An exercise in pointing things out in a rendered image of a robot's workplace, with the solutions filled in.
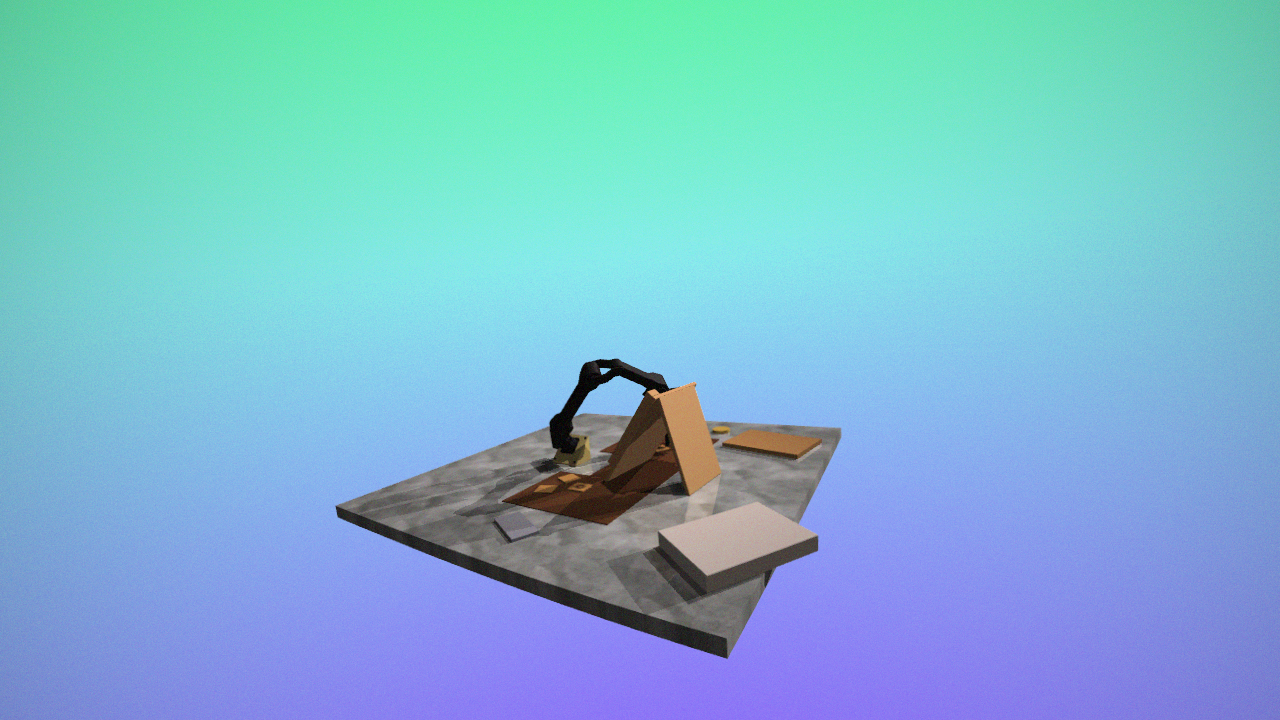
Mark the tan flat rectangular card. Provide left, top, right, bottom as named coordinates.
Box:
left=722, top=429, right=822, bottom=459

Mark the grey flat square tile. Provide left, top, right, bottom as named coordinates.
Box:
left=494, top=512, right=539, bottom=543

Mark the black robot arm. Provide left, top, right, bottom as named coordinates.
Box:
left=550, top=357, right=675, bottom=454

